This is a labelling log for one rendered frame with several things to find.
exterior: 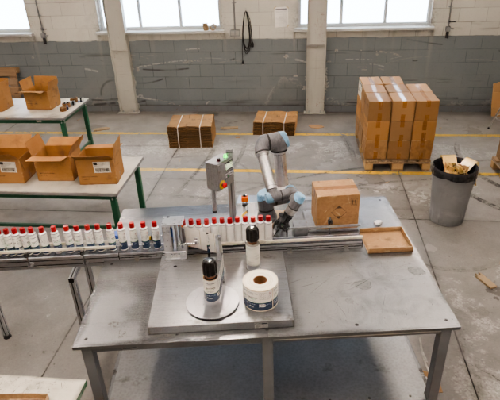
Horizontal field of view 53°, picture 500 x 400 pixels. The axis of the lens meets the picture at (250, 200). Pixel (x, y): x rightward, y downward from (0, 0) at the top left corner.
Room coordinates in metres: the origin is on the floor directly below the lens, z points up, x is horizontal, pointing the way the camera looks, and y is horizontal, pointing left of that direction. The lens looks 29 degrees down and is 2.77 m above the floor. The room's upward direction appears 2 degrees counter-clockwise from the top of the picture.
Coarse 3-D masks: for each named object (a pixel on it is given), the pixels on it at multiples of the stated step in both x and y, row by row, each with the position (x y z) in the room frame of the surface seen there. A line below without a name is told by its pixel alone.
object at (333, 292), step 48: (96, 288) 2.48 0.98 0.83; (144, 288) 2.46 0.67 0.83; (336, 288) 2.39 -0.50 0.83; (384, 288) 2.37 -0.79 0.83; (432, 288) 2.36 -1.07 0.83; (96, 336) 2.07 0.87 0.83; (144, 336) 2.05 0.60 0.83; (192, 336) 2.04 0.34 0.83; (240, 336) 2.02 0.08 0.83; (288, 336) 2.01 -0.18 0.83; (336, 336) 2.01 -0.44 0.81
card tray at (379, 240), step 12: (360, 228) 3.00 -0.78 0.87; (372, 228) 3.00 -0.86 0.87; (384, 228) 3.00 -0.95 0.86; (396, 228) 3.00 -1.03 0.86; (372, 240) 2.88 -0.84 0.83; (384, 240) 2.88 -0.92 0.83; (396, 240) 2.87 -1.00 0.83; (408, 240) 2.84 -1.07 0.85; (372, 252) 2.74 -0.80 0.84; (384, 252) 2.74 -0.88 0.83
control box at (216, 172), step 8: (208, 160) 2.91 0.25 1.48; (216, 160) 2.91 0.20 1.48; (224, 160) 2.91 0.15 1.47; (208, 168) 2.88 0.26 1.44; (216, 168) 2.84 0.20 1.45; (224, 168) 2.89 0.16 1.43; (232, 168) 2.96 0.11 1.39; (208, 176) 2.88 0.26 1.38; (216, 176) 2.85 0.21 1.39; (224, 176) 2.89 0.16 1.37; (232, 176) 2.96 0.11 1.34; (208, 184) 2.89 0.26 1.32; (216, 184) 2.85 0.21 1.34
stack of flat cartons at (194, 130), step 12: (180, 120) 7.01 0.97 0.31; (192, 120) 6.99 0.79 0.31; (204, 120) 6.97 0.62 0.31; (168, 132) 6.72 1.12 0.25; (180, 132) 6.71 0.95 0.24; (192, 132) 6.70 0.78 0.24; (204, 132) 6.70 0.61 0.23; (180, 144) 6.71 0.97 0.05; (192, 144) 6.70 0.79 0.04; (204, 144) 6.69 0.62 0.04
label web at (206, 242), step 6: (186, 228) 2.79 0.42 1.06; (186, 234) 2.79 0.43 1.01; (192, 234) 2.77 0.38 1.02; (198, 234) 2.74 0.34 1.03; (204, 234) 2.72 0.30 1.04; (210, 234) 2.70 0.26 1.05; (216, 234) 2.69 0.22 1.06; (186, 240) 2.79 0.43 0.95; (192, 240) 2.77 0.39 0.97; (198, 240) 2.75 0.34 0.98; (204, 240) 2.73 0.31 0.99; (210, 240) 2.70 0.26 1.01; (192, 246) 2.77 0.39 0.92; (198, 246) 2.75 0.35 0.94; (204, 246) 2.73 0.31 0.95; (210, 246) 2.71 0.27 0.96; (216, 252) 2.69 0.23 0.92; (222, 252) 2.54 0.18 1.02
